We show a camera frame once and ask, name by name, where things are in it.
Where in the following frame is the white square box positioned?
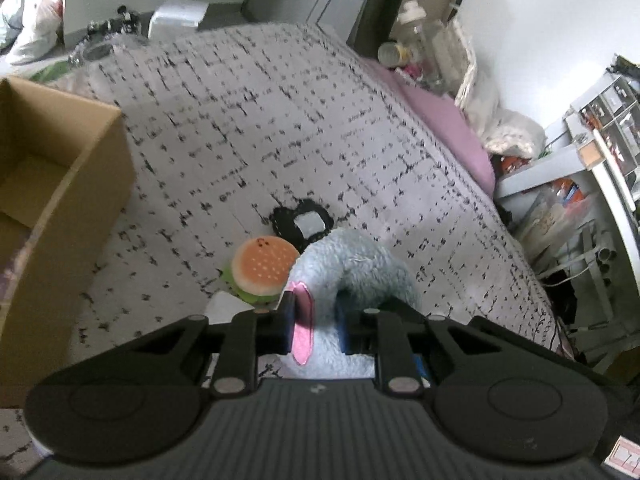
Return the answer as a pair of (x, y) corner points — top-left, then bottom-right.
(148, 0), (208, 41)

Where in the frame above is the white soft plush block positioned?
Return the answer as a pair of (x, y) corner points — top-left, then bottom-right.
(204, 290), (254, 324)

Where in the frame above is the black white plush toy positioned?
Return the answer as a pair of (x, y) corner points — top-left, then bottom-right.
(269, 198), (334, 252)

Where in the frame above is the pink bed sheet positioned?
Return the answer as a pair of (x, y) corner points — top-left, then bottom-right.
(361, 58), (496, 198)

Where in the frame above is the white paper cup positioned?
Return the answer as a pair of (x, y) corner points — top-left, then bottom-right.
(376, 41), (411, 68)

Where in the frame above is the white plastic garbage bag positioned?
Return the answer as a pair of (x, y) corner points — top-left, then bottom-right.
(1, 0), (63, 65)

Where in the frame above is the clear plastic water bottle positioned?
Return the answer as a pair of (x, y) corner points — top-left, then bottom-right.
(396, 0), (447, 96)

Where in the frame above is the green cartoon floor mat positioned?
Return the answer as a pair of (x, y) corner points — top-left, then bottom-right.
(29, 60), (70, 84)

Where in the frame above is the grey drawer organizer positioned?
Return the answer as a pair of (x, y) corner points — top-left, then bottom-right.
(575, 68), (639, 180)

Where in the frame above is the white crumpled plastic bag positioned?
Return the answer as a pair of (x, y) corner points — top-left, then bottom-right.
(433, 18), (546, 159)

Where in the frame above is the hamburger plush toy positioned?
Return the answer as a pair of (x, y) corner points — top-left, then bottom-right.
(222, 236), (299, 304)

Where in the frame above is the white desk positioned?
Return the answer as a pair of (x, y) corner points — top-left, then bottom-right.
(495, 110), (639, 296)

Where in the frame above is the clear plastic bag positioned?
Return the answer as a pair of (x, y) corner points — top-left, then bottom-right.
(68, 32), (149, 67)

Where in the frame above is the brown cardboard box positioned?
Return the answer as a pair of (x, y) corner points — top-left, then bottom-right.
(1, 77), (136, 408)

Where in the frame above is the grey fluffy plush toy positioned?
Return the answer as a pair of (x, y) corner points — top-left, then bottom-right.
(281, 228), (420, 379)

